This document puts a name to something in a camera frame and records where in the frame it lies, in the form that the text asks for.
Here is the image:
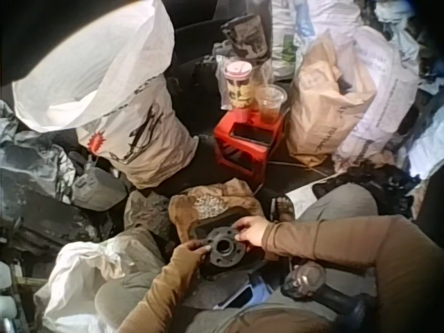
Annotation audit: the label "printed cup with pink lid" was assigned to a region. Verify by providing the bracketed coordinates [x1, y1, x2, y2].
[223, 62, 258, 111]

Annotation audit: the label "white cable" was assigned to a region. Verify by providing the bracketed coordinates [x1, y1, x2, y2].
[248, 157, 336, 196]

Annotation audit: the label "white sack green print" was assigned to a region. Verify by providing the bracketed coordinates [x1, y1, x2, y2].
[269, 0, 364, 72]

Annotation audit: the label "black phone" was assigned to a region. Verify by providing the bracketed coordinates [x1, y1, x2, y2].
[231, 122, 275, 144]

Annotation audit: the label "person's legs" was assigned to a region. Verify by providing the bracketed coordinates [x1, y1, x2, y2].
[93, 183, 379, 315]

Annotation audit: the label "clear plastic bag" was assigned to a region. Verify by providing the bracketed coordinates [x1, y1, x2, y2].
[214, 53, 273, 114]

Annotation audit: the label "clear plastic cup brown drink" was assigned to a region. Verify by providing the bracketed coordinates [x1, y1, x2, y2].
[255, 84, 289, 126]

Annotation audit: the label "white woven sack grey print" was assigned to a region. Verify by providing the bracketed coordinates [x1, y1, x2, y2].
[331, 23, 421, 171]

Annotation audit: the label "brown paper sack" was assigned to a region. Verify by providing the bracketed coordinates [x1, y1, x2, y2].
[286, 30, 378, 168]

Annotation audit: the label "white plastic bag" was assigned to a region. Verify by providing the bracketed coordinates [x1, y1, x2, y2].
[33, 238, 140, 333]

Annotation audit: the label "blue and white plastic seat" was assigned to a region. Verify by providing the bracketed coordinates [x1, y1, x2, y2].
[213, 275, 259, 310]

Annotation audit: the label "person's right hand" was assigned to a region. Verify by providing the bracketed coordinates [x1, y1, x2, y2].
[234, 216, 271, 249]

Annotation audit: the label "heap of dark machine parts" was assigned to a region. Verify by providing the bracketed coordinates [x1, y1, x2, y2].
[0, 199, 117, 254]

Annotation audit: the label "dark camouflage bag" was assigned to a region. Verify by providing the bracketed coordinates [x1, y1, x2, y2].
[221, 14, 272, 60]

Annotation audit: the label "pile of small metal parts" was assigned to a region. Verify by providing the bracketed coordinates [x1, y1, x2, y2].
[193, 196, 239, 220]

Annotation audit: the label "black power tool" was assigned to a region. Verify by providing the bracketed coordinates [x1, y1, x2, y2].
[280, 259, 370, 322]

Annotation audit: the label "grey metal casting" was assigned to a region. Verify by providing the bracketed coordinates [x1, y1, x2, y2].
[70, 162, 130, 213]

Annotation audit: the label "grey crumpled sack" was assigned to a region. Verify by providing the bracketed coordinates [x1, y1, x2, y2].
[0, 99, 79, 206]

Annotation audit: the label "heap of black metal parts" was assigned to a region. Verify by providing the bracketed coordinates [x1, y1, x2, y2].
[311, 162, 422, 223]

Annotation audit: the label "person's left hand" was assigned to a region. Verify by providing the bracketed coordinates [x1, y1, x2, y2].
[175, 239, 213, 262]

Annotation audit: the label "brown cloth sack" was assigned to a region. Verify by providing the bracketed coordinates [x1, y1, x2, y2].
[169, 179, 265, 244]

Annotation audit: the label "dark metal flange hub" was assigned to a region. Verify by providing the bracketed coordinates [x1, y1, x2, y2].
[196, 221, 258, 278]

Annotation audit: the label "large white sack red print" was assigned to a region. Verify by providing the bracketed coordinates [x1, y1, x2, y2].
[12, 0, 200, 190]

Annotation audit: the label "heap of bluish white sacks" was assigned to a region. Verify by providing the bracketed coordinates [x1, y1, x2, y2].
[374, 0, 444, 181]

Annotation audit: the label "red plastic stool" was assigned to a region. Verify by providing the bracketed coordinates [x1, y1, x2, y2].
[212, 110, 286, 182]

